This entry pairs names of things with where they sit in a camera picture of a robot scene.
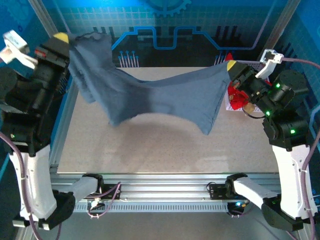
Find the blue t-shirt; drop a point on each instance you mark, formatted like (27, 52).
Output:
(175, 97)

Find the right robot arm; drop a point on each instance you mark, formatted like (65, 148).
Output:
(290, 175)

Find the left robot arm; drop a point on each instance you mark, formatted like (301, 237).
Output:
(37, 180)

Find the red t-shirt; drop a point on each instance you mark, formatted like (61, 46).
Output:
(237, 100)

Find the white plastic basket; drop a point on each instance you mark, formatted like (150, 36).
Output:
(231, 107)

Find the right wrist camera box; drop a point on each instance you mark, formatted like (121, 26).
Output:
(271, 60)

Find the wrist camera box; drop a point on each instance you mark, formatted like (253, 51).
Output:
(15, 47)
(271, 60)

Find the aluminium frame post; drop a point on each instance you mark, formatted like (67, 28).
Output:
(42, 12)
(282, 25)

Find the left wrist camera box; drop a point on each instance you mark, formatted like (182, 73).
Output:
(15, 47)

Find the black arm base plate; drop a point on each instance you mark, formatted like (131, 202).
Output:
(111, 191)
(217, 192)

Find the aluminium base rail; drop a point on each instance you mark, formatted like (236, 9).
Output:
(162, 187)

